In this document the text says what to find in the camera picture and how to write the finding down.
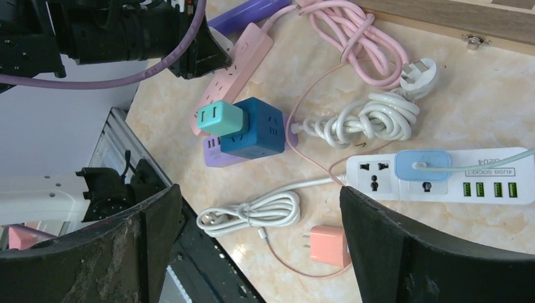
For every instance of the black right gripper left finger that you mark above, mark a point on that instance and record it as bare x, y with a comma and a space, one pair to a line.
122, 258

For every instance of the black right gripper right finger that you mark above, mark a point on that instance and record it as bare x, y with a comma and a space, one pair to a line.
399, 259

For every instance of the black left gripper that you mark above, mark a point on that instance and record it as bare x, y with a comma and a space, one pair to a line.
95, 32

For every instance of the light blue charger plug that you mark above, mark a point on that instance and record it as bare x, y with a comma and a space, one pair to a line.
414, 165

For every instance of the teal charger plug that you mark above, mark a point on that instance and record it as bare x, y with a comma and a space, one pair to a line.
221, 118

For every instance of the blue cube socket adapter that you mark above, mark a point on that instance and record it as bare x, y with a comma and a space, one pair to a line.
265, 136

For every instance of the white charger plug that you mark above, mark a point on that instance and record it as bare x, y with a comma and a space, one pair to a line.
225, 43

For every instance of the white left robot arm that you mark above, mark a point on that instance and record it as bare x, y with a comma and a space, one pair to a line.
34, 37

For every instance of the orange pink charger plug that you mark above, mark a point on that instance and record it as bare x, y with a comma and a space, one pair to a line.
328, 245

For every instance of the purple power strip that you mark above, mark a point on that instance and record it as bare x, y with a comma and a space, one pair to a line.
214, 157

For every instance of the white power strip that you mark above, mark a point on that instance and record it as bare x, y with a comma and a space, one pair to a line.
494, 176

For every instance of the pink power strip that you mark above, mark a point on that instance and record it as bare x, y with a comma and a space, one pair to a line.
247, 54

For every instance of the purple microphone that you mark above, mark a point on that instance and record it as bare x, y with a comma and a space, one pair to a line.
251, 11

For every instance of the wooden chessboard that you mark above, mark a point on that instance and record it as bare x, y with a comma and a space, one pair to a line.
505, 24

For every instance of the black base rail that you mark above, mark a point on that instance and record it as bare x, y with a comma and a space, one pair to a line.
200, 270

